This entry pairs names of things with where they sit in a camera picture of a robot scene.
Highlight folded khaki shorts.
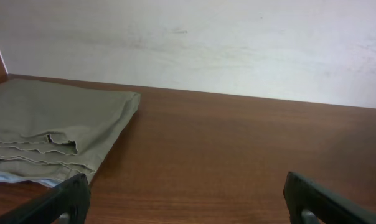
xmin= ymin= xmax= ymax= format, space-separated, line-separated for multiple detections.
xmin=0 ymin=79 xmax=141 ymax=187

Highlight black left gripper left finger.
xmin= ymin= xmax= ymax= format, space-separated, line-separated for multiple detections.
xmin=0 ymin=174 xmax=91 ymax=224

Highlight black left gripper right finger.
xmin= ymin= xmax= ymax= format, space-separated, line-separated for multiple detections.
xmin=283 ymin=172 xmax=376 ymax=224

